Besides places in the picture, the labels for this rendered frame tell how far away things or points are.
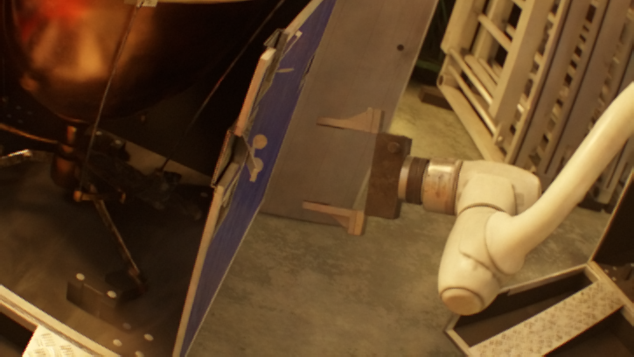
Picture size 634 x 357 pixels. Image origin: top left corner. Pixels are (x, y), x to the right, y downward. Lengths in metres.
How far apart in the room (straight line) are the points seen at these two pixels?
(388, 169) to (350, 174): 1.48
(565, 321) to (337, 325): 0.86
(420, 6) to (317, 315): 1.00
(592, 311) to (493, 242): 1.76
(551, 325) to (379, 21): 1.19
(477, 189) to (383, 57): 1.42
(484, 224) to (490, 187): 0.11
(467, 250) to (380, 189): 0.24
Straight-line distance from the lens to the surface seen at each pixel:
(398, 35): 2.67
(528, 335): 2.71
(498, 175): 1.33
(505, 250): 1.20
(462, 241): 1.23
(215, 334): 2.26
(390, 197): 1.38
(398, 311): 2.65
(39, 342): 1.79
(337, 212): 1.41
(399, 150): 1.37
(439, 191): 1.34
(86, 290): 1.89
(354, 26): 2.62
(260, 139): 1.46
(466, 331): 2.67
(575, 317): 2.86
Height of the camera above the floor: 1.42
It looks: 25 degrees down
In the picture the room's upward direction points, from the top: 21 degrees clockwise
